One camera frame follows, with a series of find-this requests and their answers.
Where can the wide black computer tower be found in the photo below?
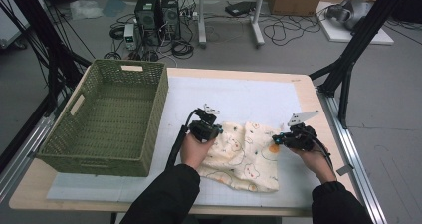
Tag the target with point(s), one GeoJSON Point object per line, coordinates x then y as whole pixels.
{"type": "Point", "coordinates": [147, 15]}

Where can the narrow black computer tower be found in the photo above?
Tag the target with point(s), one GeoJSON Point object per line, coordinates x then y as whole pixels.
{"type": "Point", "coordinates": [170, 15]}

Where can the cream printed cloth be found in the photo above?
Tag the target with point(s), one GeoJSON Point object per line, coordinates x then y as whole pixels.
{"type": "Point", "coordinates": [245, 157]}

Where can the white power strip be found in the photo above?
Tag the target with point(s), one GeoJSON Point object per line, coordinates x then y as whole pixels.
{"type": "Point", "coordinates": [189, 14]}

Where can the clear plastic bag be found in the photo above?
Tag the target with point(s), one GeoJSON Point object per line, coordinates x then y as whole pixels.
{"type": "Point", "coordinates": [86, 9]}

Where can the grey rounded device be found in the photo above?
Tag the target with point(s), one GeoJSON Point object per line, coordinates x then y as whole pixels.
{"type": "Point", "coordinates": [351, 13]}

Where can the white stand leg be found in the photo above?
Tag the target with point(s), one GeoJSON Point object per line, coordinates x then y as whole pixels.
{"type": "Point", "coordinates": [201, 15]}
{"type": "Point", "coordinates": [257, 21]}

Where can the grey power supply unit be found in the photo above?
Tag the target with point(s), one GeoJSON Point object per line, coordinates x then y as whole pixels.
{"type": "Point", "coordinates": [130, 35]}

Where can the blue sheet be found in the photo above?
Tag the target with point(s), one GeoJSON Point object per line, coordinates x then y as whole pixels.
{"type": "Point", "coordinates": [114, 6]}

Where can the grey bracket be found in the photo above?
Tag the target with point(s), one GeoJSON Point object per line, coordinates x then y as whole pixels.
{"type": "Point", "coordinates": [345, 170]}

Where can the white cabinet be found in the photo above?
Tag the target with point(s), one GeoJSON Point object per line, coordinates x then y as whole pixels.
{"type": "Point", "coordinates": [10, 21]}

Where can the person's right hand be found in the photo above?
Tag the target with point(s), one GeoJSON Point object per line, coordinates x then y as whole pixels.
{"type": "Point", "coordinates": [315, 166]}

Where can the black flat box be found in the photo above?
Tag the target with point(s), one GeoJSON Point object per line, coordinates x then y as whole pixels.
{"type": "Point", "coordinates": [240, 8]}

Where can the person's left hand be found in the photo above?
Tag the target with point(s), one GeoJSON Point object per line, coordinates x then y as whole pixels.
{"type": "Point", "coordinates": [192, 152]}

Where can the small cardboard box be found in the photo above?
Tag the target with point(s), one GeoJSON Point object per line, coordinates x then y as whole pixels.
{"type": "Point", "coordinates": [295, 1]}

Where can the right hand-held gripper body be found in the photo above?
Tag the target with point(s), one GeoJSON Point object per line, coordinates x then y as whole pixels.
{"type": "Point", "coordinates": [298, 139]}

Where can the aluminium rail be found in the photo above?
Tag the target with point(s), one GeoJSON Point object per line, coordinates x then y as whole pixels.
{"type": "Point", "coordinates": [23, 154]}
{"type": "Point", "coordinates": [351, 141]}

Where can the white floor board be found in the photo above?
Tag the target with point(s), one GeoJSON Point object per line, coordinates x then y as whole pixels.
{"type": "Point", "coordinates": [335, 33]}

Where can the black frame post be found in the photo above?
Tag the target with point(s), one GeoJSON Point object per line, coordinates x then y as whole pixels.
{"type": "Point", "coordinates": [49, 41]}
{"type": "Point", "coordinates": [361, 35]}

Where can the white grid mat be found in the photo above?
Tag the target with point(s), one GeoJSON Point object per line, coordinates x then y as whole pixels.
{"type": "Point", "coordinates": [232, 94]}

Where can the green woven basket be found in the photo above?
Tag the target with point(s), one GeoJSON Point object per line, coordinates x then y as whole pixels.
{"type": "Point", "coordinates": [109, 117]}

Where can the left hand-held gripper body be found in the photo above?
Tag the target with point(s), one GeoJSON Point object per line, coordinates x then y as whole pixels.
{"type": "Point", "coordinates": [202, 131]}

